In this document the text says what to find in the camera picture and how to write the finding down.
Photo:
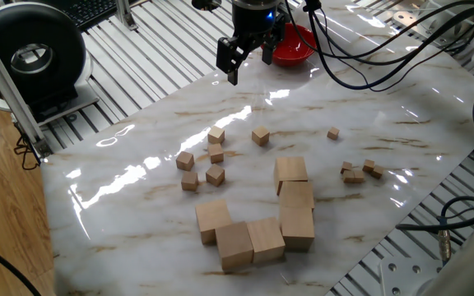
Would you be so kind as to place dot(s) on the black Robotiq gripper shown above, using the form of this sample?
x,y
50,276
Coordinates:
x,y
253,18

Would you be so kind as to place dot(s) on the medium wooden cube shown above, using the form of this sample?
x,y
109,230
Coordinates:
x,y
260,135
184,160
216,134
189,181
215,153
215,175

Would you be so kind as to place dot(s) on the red glossy bowl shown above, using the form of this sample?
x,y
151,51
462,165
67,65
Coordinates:
x,y
296,49

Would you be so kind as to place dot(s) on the small wooden cube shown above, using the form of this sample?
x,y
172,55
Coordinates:
x,y
346,166
359,177
348,177
377,172
333,133
368,165

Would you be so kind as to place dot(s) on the large wooden cube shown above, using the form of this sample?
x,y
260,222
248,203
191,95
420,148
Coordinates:
x,y
297,228
296,195
233,245
266,239
290,168
211,218

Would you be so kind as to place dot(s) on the silver round mounting plate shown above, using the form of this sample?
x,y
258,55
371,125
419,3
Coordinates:
x,y
403,18

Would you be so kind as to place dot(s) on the black computer keyboard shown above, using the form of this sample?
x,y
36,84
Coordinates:
x,y
89,10

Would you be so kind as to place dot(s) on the aluminium frame bar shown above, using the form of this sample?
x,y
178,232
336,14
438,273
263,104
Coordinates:
x,y
8,88
126,16

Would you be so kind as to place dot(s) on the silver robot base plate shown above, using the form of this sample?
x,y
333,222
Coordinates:
x,y
403,279

